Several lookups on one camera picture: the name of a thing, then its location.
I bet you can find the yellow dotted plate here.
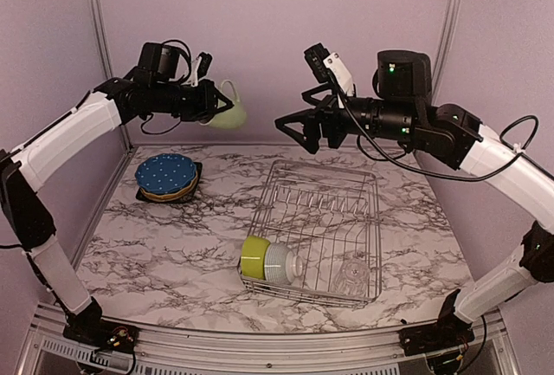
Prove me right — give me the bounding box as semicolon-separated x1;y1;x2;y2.
138;176;199;203

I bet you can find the wire dish rack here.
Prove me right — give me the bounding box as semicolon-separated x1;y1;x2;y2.
240;160;382;308

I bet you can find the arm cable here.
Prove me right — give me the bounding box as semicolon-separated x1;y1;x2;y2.
328;67;540;184
139;38;194;135

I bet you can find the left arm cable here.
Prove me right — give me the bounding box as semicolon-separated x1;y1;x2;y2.
139;38;194;135

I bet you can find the black floral square plate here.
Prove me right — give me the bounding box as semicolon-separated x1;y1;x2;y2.
135;162;203;204

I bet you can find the white striped bowl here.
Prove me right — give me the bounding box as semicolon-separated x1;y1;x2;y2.
264;242;304;285

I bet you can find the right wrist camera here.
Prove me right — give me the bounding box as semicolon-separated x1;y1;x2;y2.
304;43;356;97

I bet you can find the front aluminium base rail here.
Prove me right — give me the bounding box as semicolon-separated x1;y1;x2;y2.
14;303;522;374

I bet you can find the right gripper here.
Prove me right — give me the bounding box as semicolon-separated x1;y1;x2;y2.
276;81;419;152

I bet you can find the aluminium frame post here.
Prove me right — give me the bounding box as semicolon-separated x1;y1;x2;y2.
433;0;461;84
81;0;133;151

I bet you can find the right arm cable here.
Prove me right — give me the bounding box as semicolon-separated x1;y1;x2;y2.
328;67;540;184

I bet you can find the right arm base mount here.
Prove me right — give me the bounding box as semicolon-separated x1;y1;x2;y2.
398;317;475;356

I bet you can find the lime green bowl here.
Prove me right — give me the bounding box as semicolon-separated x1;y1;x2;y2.
241;235;271;280

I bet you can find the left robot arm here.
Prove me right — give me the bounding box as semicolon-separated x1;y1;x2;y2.
1;77;235;345

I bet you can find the right aluminium frame post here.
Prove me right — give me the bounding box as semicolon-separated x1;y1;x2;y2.
433;0;461;84

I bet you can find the pale green mug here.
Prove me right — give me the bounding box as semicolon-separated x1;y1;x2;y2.
200;80;247;130

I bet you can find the blue dotted plate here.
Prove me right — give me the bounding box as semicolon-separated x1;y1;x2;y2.
135;153;197;195

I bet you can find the clear glass cup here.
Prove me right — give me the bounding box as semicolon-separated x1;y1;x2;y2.
332;258;370;297

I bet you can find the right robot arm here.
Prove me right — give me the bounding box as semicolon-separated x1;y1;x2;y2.
275;44;553;355

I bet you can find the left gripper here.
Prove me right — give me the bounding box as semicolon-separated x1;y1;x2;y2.
151;76;231;120

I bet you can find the left aluminium frame post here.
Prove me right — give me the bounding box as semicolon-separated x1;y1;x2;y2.
81;0;133;151

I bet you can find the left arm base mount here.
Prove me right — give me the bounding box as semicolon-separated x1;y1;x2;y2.
63;319;139;354

